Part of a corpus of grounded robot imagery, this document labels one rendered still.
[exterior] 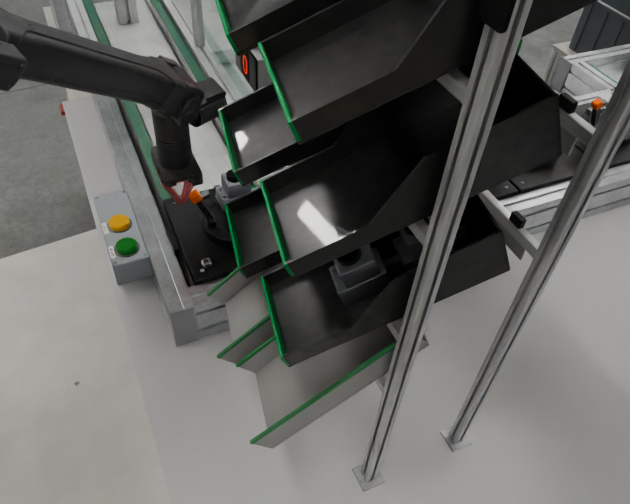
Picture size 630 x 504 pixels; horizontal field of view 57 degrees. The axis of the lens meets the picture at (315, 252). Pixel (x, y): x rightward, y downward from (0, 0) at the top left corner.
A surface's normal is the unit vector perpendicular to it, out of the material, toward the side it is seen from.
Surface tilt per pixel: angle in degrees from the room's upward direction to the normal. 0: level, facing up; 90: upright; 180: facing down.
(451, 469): 0
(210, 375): 0
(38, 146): 0
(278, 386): 45
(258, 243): 25
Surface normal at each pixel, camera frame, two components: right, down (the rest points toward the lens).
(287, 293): -0.36, -0.57
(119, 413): 0.06, -0.69
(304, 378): -0.64, -0.40
